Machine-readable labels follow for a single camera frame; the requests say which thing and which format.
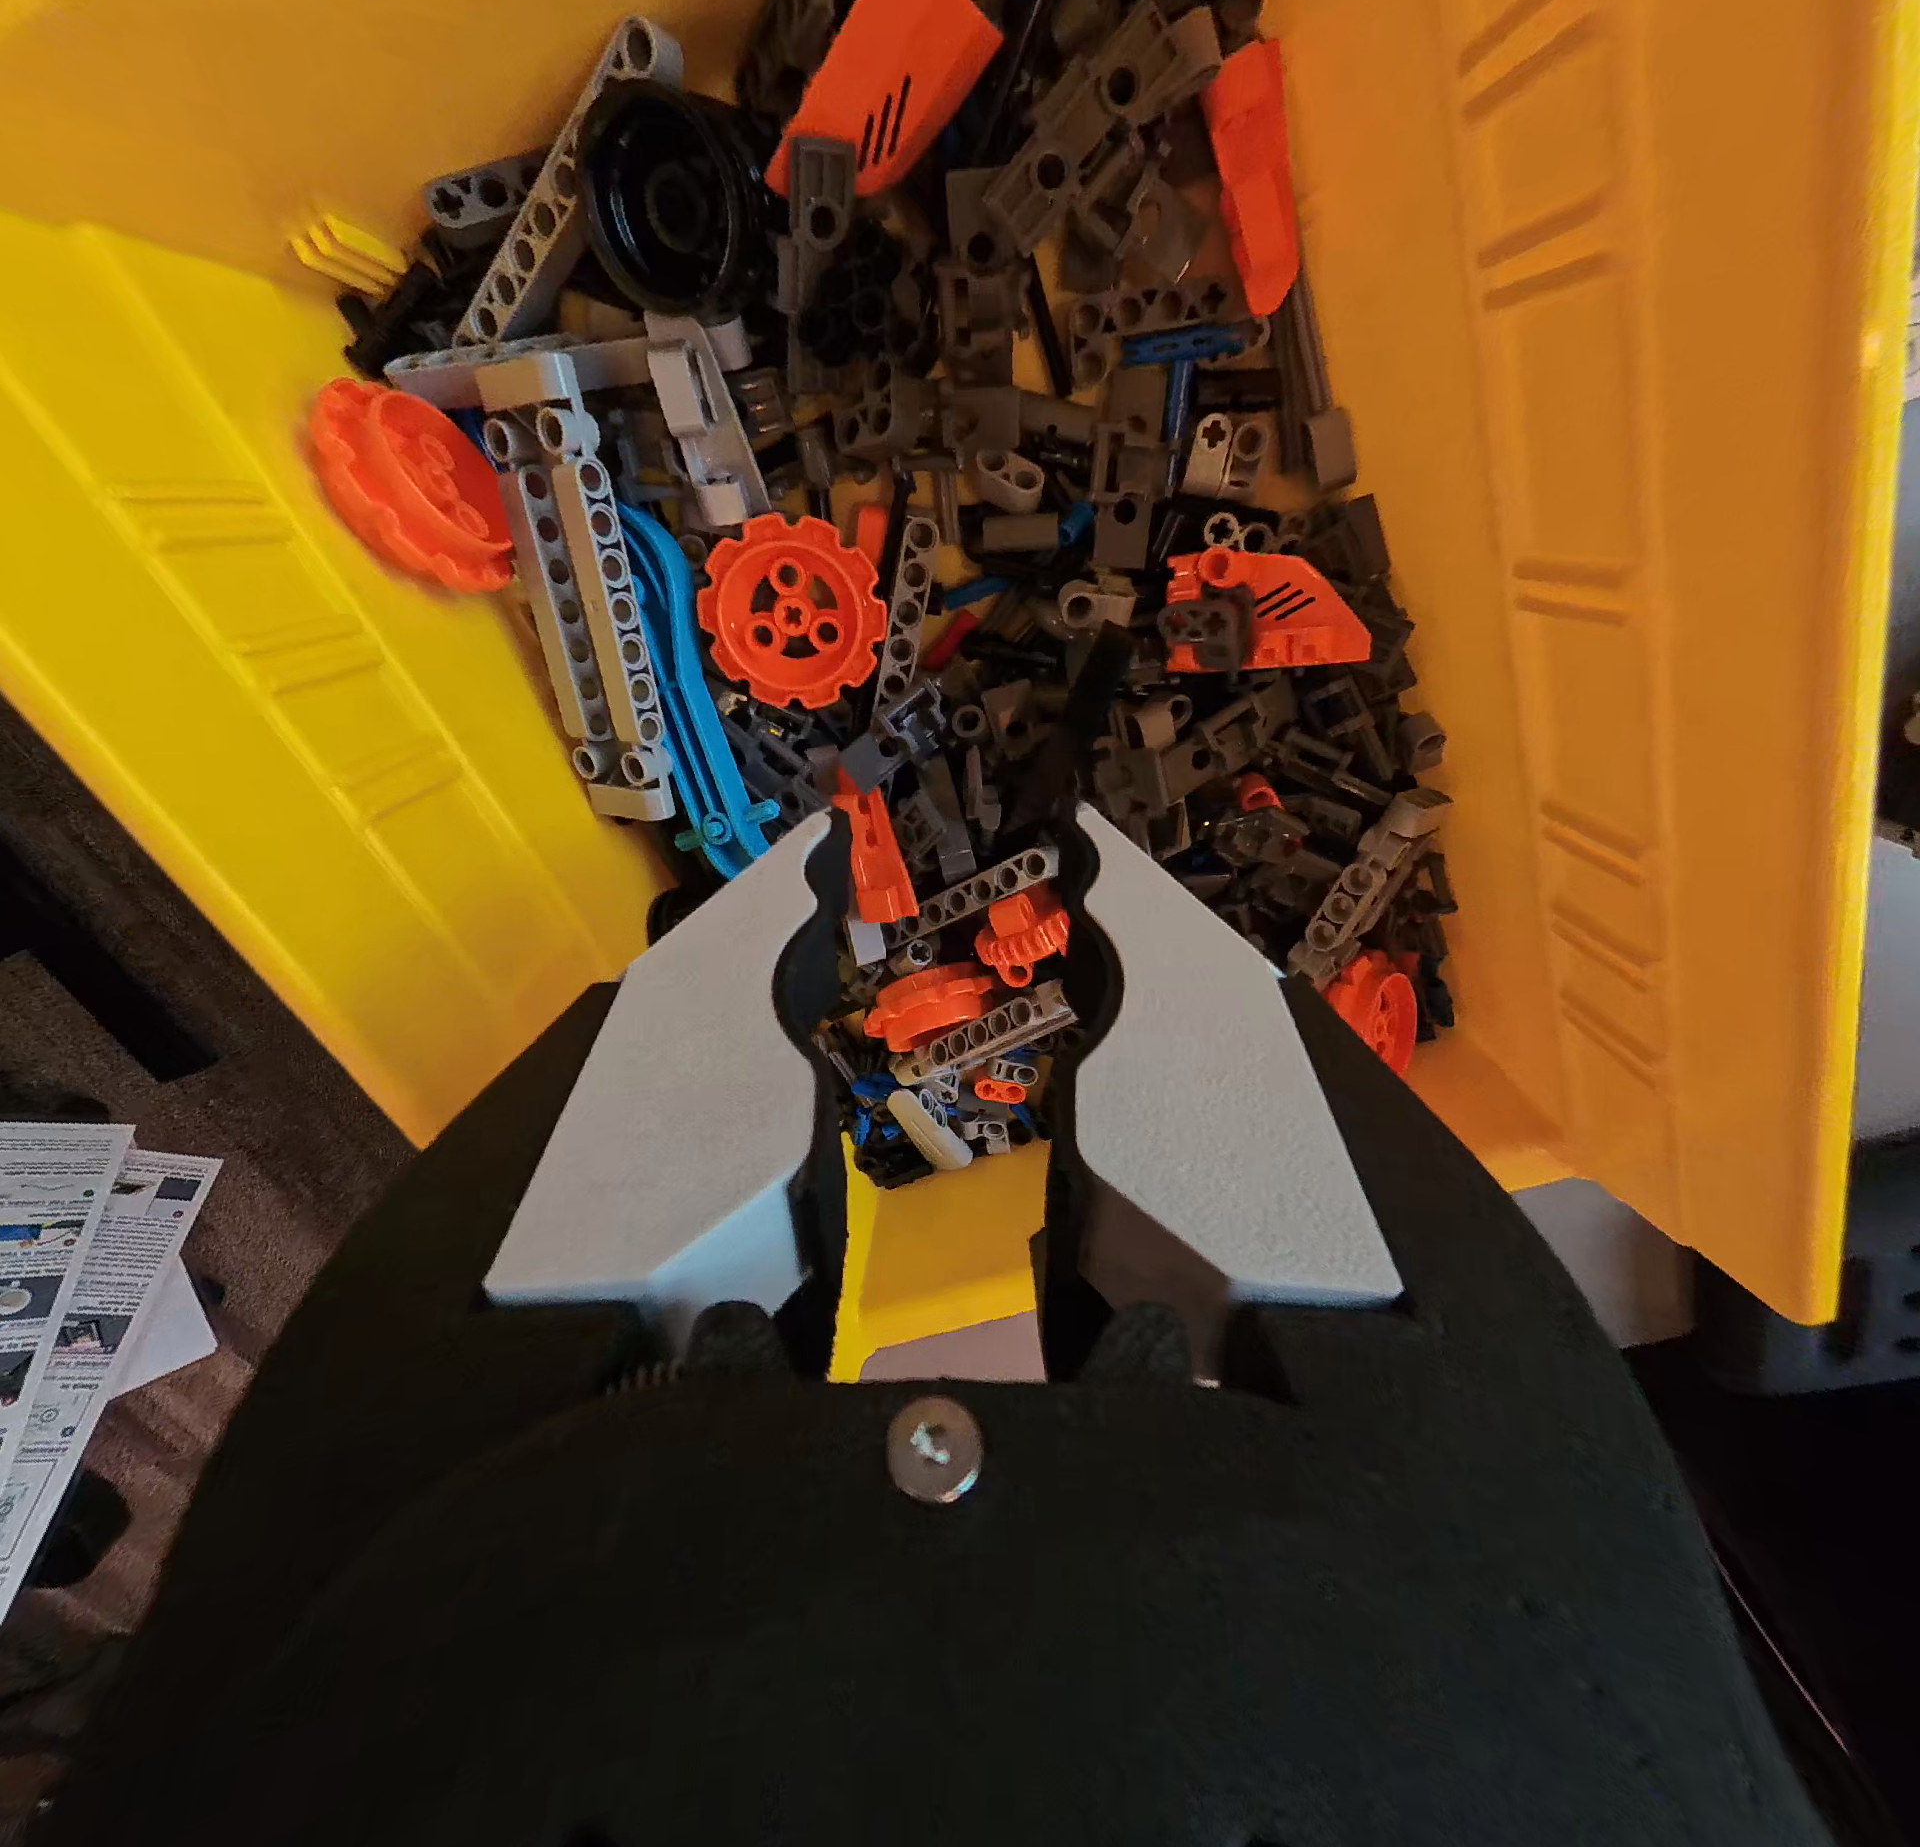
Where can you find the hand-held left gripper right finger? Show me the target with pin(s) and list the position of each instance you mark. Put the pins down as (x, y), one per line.
(1229, 1128)

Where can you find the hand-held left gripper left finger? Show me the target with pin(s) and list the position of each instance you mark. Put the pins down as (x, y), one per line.
(663, 1128)

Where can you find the orange connector piece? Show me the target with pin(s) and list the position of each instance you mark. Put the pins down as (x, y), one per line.
(878, 846)

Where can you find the pile of building brick pieces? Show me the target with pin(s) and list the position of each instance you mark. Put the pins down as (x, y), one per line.
(976, 418)

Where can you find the yellow plastic bin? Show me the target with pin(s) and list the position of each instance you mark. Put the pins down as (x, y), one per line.
(226, 75)

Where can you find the orange gear wheel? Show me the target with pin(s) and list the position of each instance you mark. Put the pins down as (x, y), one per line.
(411, 482)
(928, 1008)
(1372, 1008)
(787, 611)

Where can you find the light grey holed beam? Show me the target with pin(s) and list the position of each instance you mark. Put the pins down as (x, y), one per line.
(1372, 891)

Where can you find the small orange gear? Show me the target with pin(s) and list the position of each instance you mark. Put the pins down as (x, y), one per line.
(1025, 935)

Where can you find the blue curved piece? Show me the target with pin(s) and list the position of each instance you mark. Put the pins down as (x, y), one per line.
(694, 709)

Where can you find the orange striped panel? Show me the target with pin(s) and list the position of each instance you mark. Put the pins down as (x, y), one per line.
(1286, 623)

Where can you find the printed instruction leaflet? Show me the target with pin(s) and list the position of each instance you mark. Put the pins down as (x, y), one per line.
(153, 1232)
(55, 1282)

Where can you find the grey long holed beam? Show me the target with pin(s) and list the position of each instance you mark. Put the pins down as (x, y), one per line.
(569, 215)

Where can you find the black wheel rim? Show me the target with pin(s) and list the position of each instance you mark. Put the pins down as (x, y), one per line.
(678, 208)

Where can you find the small yellow brick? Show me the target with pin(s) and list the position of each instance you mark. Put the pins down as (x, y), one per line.
(341, 250)

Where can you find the narrow orange curved panel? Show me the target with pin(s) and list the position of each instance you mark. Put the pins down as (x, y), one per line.
(1257, 179)

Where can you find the large orange curved panel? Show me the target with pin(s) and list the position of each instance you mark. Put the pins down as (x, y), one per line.
(898, 59)

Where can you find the light grey beam frame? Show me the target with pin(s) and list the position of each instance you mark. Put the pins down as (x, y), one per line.
(605, 604)

